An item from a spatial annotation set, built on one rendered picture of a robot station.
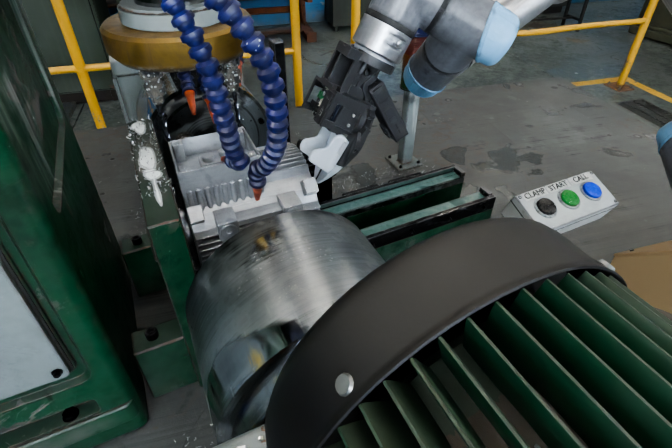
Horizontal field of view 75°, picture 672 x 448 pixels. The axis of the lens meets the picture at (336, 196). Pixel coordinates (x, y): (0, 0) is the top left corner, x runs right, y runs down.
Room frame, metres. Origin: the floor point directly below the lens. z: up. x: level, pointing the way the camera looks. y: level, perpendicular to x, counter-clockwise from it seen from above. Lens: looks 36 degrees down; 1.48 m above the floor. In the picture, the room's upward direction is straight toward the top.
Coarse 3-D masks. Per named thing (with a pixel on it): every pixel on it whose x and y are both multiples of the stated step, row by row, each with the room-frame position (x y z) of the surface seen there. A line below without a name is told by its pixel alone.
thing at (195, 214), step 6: (306, 180) 0.57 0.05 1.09; (312, 180) 0.57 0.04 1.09; (306, 186) 0.56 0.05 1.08; (312, 186) 0.56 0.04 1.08; (306, 192) 0.55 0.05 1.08; (312, 192) 0.55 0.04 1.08; (186, 210) 0.49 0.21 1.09; (192, 210) 0.49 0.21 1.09; (198, 210) 0.49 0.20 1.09; (192, 216) 0.49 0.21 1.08; (198, 216) 0.49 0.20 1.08; (204, 216) 0.49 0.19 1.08; (192, 222) 0.48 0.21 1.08; (198, 222) 0.48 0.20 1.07
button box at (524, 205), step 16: (576, 176) 0.60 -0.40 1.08; (592, 176) 0.60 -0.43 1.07; (528, 192) 0.55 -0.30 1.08; (544, 192) 0.56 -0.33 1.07; (560, 192) 0.56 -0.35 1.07; (576, 192) 0.57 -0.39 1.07; (608, 192) 0.57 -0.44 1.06; (512, 208) 0.54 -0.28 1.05; (528, 208) 0.52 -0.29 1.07; (560, 208) 0.53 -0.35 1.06; (576, 208) 0.53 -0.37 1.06; (592, 208) 0.54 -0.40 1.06; (608, 208) 0.55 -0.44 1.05; (560, 224) 0.50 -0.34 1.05; (576, 224) 0.53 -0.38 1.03
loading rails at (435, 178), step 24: (456, 168) 0.85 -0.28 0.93; (360, 192) 0.76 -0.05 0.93; (384, 192) 0.77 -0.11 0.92; (408, 192) 0.77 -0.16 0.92; (432, 192) 0.80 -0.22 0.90; (456, 192) 0.83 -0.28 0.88; (480, 192) 0.77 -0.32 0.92; (360, 216) 0.72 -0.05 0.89; (384, 216) 0.74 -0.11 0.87; (408, 216) 0.69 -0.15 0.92; (432, 216) 0.68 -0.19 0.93; (456, 216) 0.70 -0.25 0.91; (480, 216) 0.73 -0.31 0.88; (384, 240) 0.62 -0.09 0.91; (408, 240) 0.65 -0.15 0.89
